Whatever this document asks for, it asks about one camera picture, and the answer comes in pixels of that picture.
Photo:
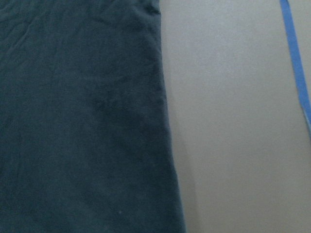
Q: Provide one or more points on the black t-shirt with logo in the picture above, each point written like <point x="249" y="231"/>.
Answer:
<point x="85" y="142"/>

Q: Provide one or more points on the brown paper table mat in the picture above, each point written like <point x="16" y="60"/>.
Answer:
<point x="240" y="141"/>

